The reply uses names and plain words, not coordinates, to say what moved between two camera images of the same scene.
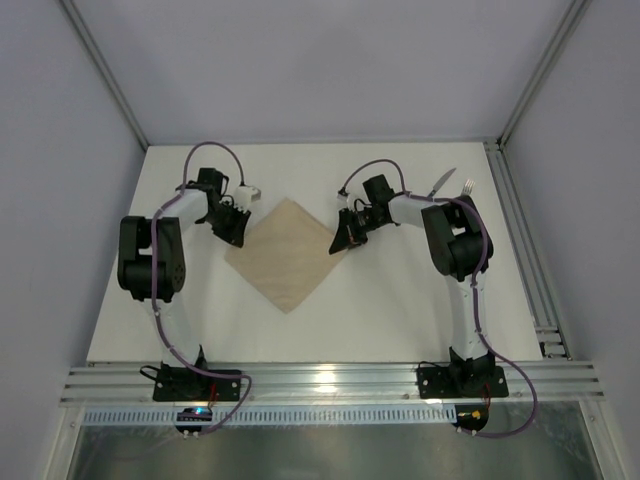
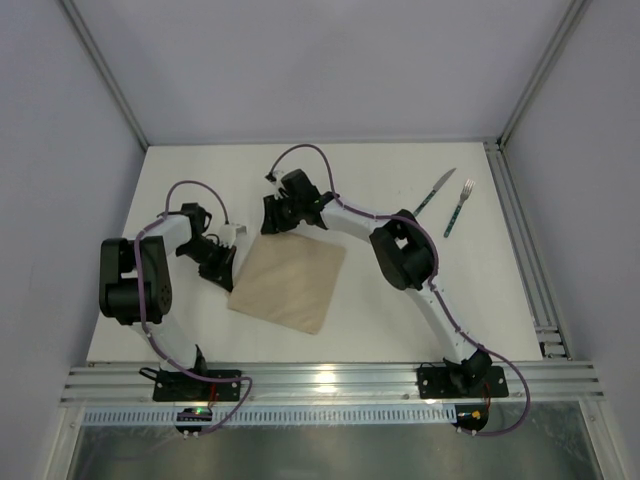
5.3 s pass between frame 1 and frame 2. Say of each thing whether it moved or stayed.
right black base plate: stayed
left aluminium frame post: stayed
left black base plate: stayed
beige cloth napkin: moved
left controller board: stayed
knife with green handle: stayed
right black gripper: moved
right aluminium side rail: stayed
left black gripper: moved
